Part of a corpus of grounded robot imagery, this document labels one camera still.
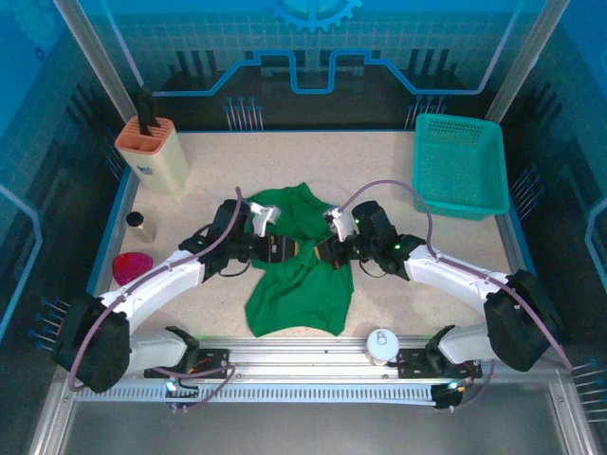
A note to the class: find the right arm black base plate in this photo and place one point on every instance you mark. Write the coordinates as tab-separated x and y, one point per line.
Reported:
412	365

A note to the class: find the aluminium table frame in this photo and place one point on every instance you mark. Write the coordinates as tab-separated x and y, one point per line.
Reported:
308	351

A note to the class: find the aluminium upright post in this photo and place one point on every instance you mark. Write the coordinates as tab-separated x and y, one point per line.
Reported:
531	52
95	52

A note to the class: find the green t-shirt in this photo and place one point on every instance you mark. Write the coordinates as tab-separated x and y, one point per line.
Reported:
303	298

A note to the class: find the white pull-tab can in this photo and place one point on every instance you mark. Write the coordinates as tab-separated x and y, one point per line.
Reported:
381	345

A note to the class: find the small bottle black cap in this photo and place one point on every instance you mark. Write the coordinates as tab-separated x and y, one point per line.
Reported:
144	230

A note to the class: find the left black electronics box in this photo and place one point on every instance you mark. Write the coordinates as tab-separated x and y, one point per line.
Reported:
180	391

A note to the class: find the black electronics box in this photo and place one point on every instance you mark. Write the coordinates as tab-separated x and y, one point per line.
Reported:
450	395
180	391

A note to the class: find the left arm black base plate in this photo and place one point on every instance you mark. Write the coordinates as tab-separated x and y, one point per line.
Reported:
213	362

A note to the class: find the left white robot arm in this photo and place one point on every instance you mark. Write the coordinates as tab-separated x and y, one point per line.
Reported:
156	279

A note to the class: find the right black electronics box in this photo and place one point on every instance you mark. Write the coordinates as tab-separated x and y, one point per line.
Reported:
450	395

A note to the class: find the beige knife block orange top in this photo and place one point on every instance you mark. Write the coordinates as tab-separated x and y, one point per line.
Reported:
156	161

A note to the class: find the teal plastic basket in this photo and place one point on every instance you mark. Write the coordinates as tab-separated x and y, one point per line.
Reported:
460	166

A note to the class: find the pink lidded cup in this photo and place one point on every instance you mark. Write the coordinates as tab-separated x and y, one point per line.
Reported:
133	267

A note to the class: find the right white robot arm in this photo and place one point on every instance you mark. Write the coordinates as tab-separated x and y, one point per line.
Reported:
450	279

